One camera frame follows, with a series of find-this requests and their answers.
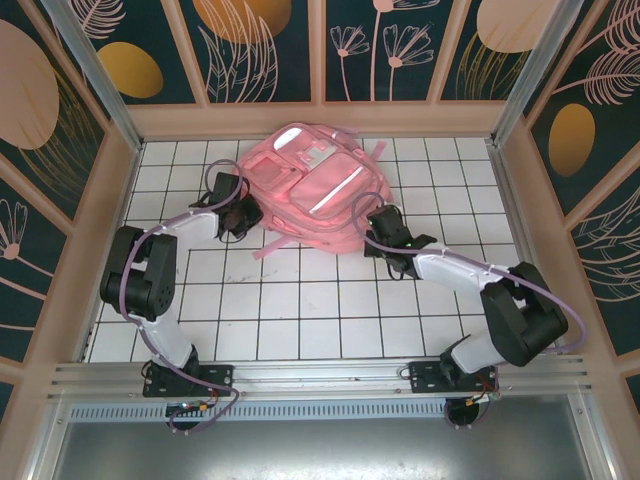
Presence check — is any pink backpack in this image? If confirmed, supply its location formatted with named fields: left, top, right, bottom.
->
left=234, top=122, right=397, bottom=262

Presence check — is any grey metal sheet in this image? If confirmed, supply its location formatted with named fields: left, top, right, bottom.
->
left=29, top=394, right=614, bottom=480

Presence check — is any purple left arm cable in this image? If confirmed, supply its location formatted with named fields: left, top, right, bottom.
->
left=119, top=158, right=245, bottom=435

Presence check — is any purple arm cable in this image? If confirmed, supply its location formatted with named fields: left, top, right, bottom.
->
left=119, top=158, right=245, bottom=435
left=351, top=192, right=587, bottom=432

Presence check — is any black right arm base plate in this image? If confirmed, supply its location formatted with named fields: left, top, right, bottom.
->
left=409, top=360, right=501, bottom=396

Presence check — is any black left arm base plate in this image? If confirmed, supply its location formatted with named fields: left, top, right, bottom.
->
left=143, top=363, right=235, bottom=398

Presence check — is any aluminium mounting rail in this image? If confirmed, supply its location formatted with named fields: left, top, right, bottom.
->
left=47, top=353, right=596, bottom=401

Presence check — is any aluminium frame post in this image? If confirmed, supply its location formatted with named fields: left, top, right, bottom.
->
left=39, top=0, right=147, bottom=153
left=488, top=0, right=587, bottom=147

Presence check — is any perforated metal cable duct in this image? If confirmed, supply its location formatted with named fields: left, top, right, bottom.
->
left=67, top=402, right=451, bottom=422

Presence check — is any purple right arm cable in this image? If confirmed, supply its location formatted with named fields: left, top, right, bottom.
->
left=351, top=192, right=587, bottom=432

